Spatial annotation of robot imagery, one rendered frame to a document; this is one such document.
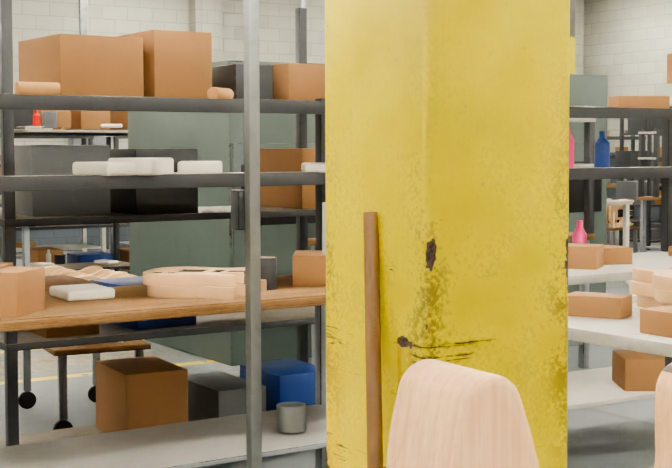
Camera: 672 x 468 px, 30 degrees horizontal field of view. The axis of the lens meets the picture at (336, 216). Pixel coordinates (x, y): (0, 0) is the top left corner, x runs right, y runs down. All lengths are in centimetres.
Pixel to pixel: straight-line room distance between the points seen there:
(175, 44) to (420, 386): 535
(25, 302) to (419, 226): 278
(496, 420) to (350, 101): 150
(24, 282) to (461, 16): 282
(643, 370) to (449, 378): 572
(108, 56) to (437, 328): 399
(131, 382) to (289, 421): 92
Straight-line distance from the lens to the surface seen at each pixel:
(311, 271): 516
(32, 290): 445
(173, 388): 581
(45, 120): 1091
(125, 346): 654
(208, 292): 477
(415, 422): 46
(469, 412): 44
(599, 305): 424
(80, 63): 558
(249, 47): 435
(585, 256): 594
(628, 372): 615
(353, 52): 192
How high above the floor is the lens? 146
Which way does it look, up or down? 3 degrees down
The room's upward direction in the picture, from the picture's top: straight up
